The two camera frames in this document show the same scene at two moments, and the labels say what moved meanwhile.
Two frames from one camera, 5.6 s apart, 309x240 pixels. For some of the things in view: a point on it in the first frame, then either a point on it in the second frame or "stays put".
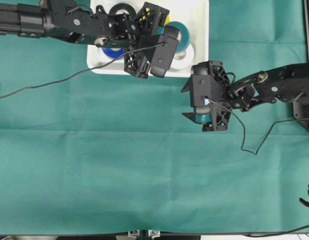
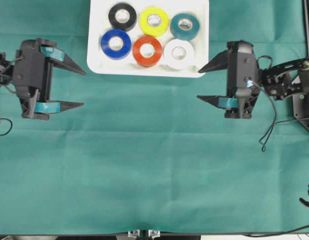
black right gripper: (210, 88) -> (243, 79)
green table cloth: (80, 153) stays put
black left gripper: (137, 58) -> (31, 78)
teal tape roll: (183, 43) -> (182, 34)
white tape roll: (180, 65) stays put
